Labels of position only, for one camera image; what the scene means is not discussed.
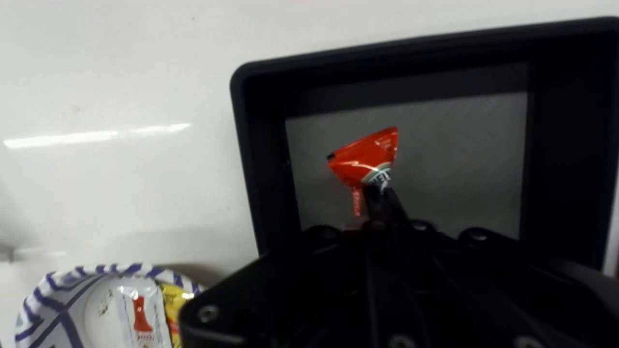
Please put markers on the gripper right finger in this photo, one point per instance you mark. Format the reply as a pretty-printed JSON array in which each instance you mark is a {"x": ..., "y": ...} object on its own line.
[{"x": 483, "y": 290}]

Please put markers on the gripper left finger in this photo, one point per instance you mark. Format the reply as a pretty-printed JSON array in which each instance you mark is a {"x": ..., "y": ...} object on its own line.
[{"x": 290, "y": 290}]

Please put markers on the orange sachet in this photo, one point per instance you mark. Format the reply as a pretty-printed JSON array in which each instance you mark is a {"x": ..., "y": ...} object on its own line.
[{"x": 362, "y": 155}]

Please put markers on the yellow sachet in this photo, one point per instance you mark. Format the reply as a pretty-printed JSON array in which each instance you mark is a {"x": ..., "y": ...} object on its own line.
[{"x": 173, "y": 302}]

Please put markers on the black tray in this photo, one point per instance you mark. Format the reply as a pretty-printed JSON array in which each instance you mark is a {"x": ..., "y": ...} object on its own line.
[{"x": 261, "y": 145}]

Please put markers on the white sachet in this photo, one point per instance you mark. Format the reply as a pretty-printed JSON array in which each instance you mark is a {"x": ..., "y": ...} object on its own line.
[{"x": 121, "y": 309}]

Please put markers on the blue patterned paper bowl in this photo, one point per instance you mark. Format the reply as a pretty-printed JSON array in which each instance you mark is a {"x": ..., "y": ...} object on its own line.
[{"x": 48, "y": 309}]

